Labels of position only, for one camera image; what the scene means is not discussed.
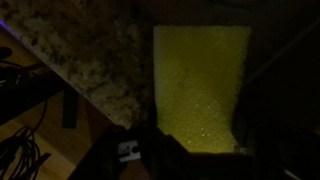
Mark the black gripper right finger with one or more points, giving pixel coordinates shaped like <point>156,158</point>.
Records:
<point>278,138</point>

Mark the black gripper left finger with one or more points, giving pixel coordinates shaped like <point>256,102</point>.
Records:
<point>162,156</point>

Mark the yellow sponge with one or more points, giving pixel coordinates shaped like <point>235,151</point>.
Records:
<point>197,77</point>

